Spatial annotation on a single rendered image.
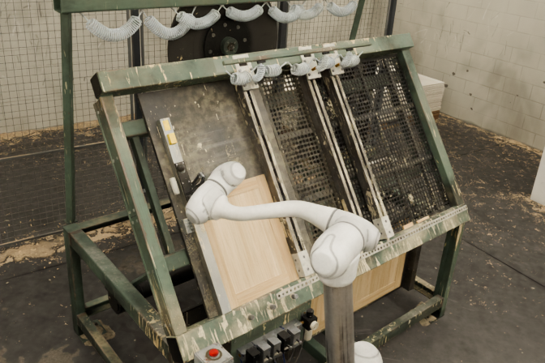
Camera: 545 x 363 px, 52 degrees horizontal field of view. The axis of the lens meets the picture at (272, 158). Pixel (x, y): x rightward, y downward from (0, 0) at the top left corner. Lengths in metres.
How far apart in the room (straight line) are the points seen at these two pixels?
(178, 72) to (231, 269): 0.97
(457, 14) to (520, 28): 0.99
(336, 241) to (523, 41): 6.35
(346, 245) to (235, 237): 1.01
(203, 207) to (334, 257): 0.56
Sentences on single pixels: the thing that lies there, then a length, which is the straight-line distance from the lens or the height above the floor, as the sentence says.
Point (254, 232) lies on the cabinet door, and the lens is 2.79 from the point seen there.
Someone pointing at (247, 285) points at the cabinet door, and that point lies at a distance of 2.74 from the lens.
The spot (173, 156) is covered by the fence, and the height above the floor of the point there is 1.52.
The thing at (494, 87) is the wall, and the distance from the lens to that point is 8.20.
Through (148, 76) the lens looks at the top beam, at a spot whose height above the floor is 1.87.
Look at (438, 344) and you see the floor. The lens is 4.10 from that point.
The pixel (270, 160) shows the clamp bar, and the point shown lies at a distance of 2.89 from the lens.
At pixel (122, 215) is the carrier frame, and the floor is 0.79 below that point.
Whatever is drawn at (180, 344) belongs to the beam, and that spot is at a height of 0.88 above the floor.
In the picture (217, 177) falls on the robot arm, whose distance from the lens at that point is 2.15.
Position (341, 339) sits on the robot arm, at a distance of 2.01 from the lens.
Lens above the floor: 2.58
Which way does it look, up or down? 24 degrees down
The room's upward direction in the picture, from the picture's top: 4 degrees clockwise
